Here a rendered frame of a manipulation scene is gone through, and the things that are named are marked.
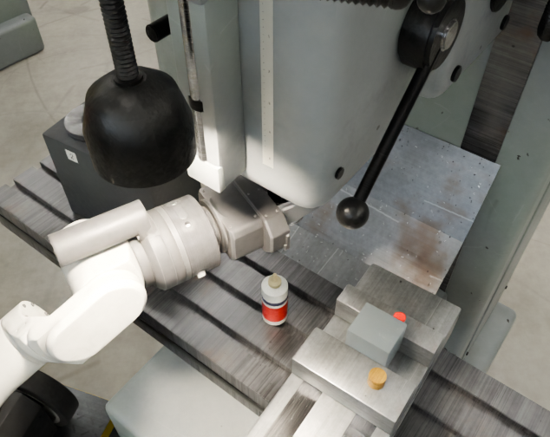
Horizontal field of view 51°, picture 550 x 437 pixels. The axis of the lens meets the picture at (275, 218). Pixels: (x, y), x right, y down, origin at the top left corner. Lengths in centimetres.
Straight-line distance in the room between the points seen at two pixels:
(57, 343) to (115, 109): 30
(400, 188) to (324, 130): 59
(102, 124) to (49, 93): 278
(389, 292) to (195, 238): 38
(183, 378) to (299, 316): 21
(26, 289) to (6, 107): 114
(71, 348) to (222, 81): 31
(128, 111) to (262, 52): 13
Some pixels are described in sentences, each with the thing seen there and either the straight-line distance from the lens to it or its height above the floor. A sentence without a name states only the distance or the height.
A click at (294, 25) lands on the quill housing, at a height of 151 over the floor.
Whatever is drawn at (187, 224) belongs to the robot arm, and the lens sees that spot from 61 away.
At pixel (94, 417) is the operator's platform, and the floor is 40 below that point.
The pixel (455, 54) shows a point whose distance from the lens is 62.
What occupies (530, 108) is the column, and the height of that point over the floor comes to 120.
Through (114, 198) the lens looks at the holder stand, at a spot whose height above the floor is 103.
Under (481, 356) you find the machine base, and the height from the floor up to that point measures 20.
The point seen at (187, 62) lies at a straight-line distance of 45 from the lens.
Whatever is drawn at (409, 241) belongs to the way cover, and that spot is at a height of 93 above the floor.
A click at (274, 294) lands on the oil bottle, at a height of 101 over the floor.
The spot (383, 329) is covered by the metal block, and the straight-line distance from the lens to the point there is 76.
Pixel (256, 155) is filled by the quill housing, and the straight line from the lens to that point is 52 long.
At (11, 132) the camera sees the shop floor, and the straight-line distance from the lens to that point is 296.
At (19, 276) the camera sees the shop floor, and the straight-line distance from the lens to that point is 232.
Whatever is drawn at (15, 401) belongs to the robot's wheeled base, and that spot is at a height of 61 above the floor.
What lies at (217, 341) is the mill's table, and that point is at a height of 93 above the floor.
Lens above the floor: 171
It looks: 48 degrees down
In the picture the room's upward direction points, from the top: straight up
